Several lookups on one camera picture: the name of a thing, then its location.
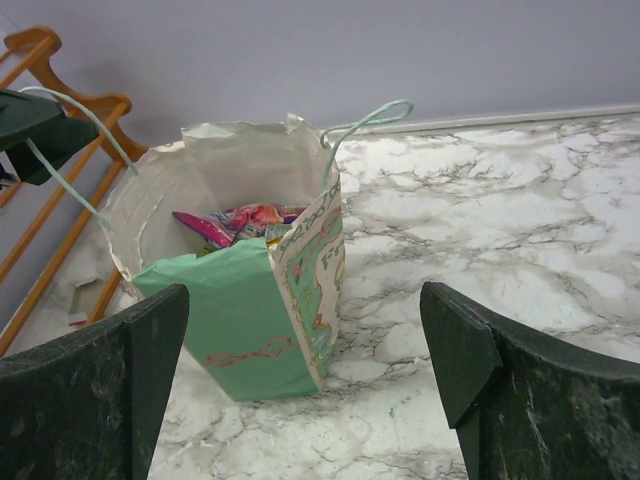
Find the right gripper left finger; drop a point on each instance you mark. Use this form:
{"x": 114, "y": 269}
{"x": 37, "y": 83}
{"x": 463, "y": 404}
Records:
{"x": 90, "y": 404}

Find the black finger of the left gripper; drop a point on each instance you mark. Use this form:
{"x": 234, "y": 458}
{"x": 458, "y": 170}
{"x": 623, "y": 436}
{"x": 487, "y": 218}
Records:
{"x": 28, "y": 119}

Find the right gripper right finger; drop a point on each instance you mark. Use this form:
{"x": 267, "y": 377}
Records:
{"x": 526, "y": 405}

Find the green paper bag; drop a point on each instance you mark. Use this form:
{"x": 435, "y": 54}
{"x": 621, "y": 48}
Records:
{"x": 264, "y": 313}

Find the purple snack packet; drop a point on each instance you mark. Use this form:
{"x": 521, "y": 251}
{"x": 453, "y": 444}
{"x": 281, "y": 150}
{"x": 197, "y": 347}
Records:
{"x": 220, "y": 229}

